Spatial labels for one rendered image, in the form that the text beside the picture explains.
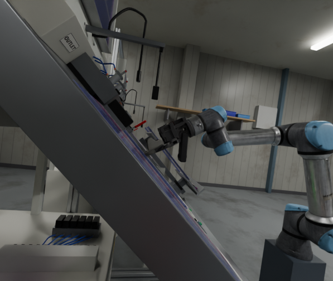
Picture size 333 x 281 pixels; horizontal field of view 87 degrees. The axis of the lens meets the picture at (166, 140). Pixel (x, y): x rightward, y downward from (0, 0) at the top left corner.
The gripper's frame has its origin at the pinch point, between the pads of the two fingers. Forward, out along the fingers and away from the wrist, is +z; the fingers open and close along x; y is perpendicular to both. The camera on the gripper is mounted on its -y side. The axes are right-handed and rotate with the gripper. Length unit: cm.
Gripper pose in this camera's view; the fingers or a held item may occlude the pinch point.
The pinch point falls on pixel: (145, 154)
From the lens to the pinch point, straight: 67.5
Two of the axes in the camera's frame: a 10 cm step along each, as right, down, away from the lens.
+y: -4.1, -9.1, -1.2
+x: 1.8, 0.5, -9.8
